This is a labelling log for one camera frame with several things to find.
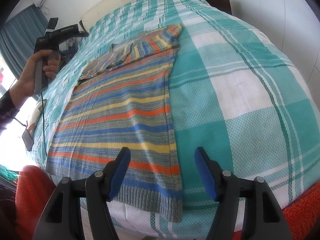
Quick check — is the striped knit sweater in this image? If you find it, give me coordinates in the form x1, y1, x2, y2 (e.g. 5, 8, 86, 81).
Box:
46, 24, 182, 223

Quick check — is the left forearm dark sleeve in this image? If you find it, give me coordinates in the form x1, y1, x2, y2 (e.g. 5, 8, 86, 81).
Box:
0, 91, 19, 133

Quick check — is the person left hand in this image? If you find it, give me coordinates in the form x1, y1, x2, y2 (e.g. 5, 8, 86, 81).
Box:
9, 50, 61, 108

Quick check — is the folded checkered blanket pile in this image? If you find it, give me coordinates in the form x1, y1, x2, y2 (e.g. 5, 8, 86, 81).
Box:
59, 37, 78, 60

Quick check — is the blue curtain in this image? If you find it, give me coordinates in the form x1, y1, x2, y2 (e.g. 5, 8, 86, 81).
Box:
1, 5, 48, 78

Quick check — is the patterned cream pillow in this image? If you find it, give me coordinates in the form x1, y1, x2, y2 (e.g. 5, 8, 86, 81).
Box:
27, 99, 47, 138

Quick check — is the black smartphone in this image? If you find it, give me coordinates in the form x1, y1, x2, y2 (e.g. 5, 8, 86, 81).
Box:
22, 128, 34, 152

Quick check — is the dark bedside table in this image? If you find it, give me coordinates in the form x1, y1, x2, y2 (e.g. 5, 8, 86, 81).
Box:
206, 0, 232, 15

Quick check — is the white wardrobe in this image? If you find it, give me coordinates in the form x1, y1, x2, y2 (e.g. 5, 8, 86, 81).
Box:
227, 0, 320, 86

